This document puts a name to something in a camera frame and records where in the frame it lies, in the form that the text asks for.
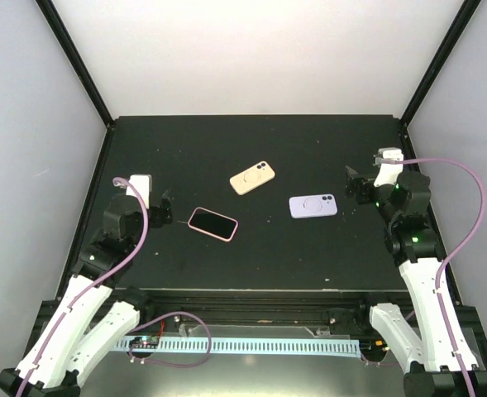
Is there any small circuit board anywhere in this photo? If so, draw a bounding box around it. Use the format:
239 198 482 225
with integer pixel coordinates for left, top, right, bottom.
129 336 160 349

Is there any right black frame post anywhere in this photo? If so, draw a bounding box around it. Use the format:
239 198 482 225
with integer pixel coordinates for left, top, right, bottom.
400 0 481 127

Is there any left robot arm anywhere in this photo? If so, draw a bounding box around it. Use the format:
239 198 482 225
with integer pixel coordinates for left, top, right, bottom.
0 190 173 396

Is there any lavender cased phone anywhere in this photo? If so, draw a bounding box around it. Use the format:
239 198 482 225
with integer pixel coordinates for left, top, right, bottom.
289 194 338 219

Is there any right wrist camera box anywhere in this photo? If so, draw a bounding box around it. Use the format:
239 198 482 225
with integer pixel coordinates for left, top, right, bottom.
374 147 403 188

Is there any light blue slotted cable duct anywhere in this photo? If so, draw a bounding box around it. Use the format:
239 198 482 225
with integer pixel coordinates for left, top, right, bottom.
111 336 361 358

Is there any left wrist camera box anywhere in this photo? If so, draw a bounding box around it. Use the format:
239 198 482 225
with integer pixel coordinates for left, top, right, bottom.
128 175 152 209

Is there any black frame post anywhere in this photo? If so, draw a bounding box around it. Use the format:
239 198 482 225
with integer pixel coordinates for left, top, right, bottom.
36 0 114 128
400 0 481 127

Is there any beige cased phone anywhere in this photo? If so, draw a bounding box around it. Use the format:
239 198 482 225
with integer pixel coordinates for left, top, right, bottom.
229 160 275 195

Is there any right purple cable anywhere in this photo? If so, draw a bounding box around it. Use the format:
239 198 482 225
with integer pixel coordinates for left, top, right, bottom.
399 157 486 397

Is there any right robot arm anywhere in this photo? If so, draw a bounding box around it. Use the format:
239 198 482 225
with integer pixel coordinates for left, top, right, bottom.
346 164 487 396

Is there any left black frame post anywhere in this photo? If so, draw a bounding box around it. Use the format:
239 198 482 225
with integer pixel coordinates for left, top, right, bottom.
36 0 114 128

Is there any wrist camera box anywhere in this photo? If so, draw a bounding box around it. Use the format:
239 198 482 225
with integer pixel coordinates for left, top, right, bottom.
128 175 152 209
374 147 403 188

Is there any purple loop cable at base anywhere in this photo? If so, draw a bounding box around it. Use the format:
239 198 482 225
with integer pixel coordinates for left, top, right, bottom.
127 310 212 368

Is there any pink phone case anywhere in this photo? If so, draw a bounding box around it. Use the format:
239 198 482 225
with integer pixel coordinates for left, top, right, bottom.
187 207 239 242

